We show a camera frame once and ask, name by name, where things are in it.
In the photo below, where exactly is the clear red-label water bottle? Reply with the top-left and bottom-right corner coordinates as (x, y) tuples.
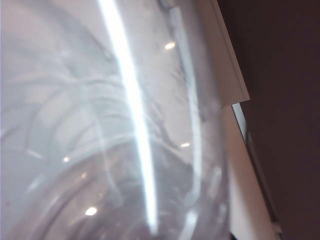
(0, 0), (233, 240)

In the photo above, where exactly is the brown desk divider panel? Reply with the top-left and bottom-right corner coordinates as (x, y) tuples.
(217, 0), (320, 240)

